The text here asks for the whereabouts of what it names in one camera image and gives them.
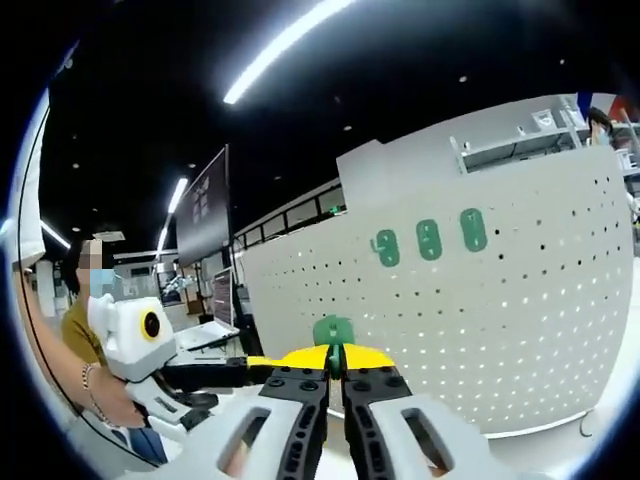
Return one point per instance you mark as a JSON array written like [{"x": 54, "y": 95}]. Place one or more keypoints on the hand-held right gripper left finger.
[{"x": 280, "y": 430}]

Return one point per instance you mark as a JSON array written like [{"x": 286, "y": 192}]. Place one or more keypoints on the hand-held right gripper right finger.
[{"x": 390, "y": 435}]

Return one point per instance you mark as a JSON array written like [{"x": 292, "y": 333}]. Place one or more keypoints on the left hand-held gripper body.
[{"x": 132, "y": 350}]

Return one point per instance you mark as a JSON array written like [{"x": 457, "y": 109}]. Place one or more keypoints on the green hook assembly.
[
  {"x": 474, "y": 230},
  {"x": 332, "y": 332},
  {"x": 387, "y": 248},
  {"x": 430, "y": 241}
]

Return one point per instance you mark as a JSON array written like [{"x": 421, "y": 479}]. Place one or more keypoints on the white perforated mounting plate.
[{"x": 475, "y": 325}]

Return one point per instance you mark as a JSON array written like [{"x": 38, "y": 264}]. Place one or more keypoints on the person's left hand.
[{"x": 120, "y": 402}]

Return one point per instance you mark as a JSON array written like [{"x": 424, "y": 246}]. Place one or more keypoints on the open laptop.
[{"x": 223, "y": 297}]

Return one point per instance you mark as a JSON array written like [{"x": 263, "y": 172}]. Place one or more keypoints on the ceiling air vent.
[{"x": 109, "y": 235}]

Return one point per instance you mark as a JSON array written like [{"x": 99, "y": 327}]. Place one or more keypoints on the large black display screen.
[{"x": 202, "y": 210}]

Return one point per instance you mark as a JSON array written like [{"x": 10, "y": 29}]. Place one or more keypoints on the short ceiling light strip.
[{"x": 178, "y": 195}]

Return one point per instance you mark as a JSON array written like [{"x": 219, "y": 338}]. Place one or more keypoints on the green exit sign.
[{"x": 337, "y": 209}]

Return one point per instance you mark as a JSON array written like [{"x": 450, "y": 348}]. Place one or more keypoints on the grey metal shelving rack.
[{"x": 458, "y": 155}]

